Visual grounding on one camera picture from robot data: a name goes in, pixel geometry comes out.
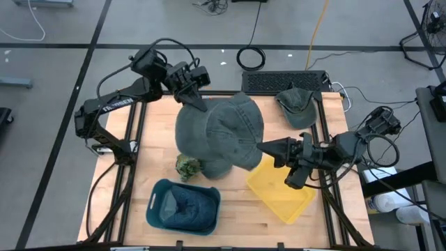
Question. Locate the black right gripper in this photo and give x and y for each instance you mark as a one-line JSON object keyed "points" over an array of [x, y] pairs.
{"points": [[308, 150]]}

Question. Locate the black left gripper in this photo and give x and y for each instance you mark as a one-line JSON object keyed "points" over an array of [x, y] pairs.
{"points": [[177, 80]]}

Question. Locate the medium blue denim cap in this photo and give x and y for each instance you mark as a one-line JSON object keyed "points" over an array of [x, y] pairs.
{"points": [[195, 209]]}

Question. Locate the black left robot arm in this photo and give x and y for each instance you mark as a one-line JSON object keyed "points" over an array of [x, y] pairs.
{"points": [[115, 104]]}

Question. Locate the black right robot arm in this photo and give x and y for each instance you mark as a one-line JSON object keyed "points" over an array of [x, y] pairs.
{"points": [[348, 148]]}

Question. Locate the yellow plastic bin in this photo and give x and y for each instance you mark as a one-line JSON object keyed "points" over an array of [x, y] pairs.
{"points": [[275, 195]]}

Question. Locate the camouflage green cap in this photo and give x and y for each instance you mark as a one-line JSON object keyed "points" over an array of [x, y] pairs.
{"points": [[188, 166]]}

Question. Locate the black keyboard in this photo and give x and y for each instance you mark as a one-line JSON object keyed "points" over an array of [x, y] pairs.
{"points": [[284, 81]]}

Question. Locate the silver mounting plate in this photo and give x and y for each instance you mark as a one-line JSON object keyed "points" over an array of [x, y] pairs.
{"points": [[134, 146]]}

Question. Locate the white paper box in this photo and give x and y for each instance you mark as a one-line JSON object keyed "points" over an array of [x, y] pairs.
{"points": [[380, 172]]}

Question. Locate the white paper towel roll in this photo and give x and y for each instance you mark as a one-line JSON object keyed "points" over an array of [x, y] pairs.
{"points": [[392, 202], [413, 215]]}

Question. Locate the black beam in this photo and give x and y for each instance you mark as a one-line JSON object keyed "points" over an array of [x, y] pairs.
{"points": [[400, 179]]}

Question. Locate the teal plastic bin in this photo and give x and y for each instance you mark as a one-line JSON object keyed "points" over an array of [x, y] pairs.
{"points": [[153, 223]]}

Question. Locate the grey desk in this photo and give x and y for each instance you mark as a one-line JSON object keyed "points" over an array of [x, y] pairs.
{"points": [[426, 139]]}

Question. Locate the black desk device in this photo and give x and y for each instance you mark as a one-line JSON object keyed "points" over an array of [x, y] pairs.
{"points": [[439, 104]]}

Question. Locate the grey metal bar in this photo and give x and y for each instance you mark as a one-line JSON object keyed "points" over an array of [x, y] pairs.
{"points": [[15, 82]]}

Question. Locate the black floor fan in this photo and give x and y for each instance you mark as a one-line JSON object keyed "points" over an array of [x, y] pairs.
{"points": [[435, 19]]}

